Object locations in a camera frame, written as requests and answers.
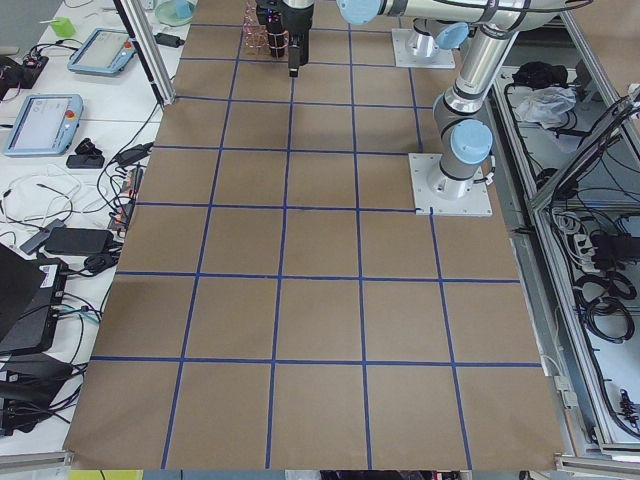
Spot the green cup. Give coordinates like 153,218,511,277
50,17,75,38

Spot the aluminium frame post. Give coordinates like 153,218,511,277
113,0,176,107

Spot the lower teach pendant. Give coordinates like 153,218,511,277
4,94,84,157

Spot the green glass bowl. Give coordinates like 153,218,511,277
154,0,196,27

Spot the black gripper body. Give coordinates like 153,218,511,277
280,0,314,35

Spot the black power adapter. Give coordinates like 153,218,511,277
154,33,185,48

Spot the black power brick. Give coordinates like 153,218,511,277
44,227,114,256

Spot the black laptop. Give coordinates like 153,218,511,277
1,245,67,355

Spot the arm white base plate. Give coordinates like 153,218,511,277
408,153,493,217
392,28,455,70

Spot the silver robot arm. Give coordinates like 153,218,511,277
337,1,566,200

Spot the dark wine bottle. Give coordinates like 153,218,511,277
255,1,288,58

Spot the teach pendant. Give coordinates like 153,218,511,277
4,94,84,157
67,28,135,77

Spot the copper wire wine rack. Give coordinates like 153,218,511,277
243,1,270,54

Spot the upper teach pendant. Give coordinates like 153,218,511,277
67,28,135,77

